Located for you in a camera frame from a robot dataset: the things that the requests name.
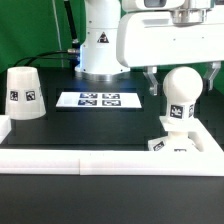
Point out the white tag plate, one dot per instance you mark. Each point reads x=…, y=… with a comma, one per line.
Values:
x=98, y=100

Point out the white lamp base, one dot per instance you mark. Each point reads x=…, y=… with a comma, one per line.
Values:
x=177, y=138

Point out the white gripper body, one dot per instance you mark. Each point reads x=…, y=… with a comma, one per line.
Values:
x=151, y=39

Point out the white lamp shade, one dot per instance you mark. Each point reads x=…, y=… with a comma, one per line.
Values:
x=24, y=99

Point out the white U-shaped fence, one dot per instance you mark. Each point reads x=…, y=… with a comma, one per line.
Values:
x=63, y=162

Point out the white lamp bulb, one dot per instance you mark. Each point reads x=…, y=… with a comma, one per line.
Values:
x=182, y=86

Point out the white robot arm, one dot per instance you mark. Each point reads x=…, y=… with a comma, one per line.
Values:
x=98, y=60

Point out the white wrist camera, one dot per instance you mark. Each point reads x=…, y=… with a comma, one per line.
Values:
x=144, y=5

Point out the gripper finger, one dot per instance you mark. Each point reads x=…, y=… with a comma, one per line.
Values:
x=213, y=69
x=149, y=73

